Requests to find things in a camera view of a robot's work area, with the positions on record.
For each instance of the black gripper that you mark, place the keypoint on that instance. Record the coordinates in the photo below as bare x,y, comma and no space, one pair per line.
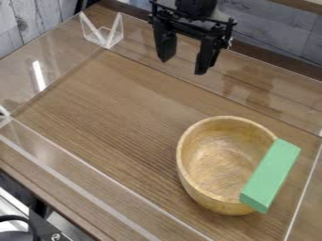
197,19

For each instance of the wooden bowl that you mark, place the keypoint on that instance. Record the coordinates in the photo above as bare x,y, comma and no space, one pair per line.
217,153

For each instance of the green rectangular block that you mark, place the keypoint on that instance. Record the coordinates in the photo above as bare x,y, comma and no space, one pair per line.
268,176

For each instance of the clear acrylic corner bracket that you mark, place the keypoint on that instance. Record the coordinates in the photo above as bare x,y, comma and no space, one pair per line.
104,37

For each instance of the clear acrylic enclosure wall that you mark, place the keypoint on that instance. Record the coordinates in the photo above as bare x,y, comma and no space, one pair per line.
95,117

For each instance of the black metal mount bracket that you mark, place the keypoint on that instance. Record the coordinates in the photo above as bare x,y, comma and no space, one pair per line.
45,230

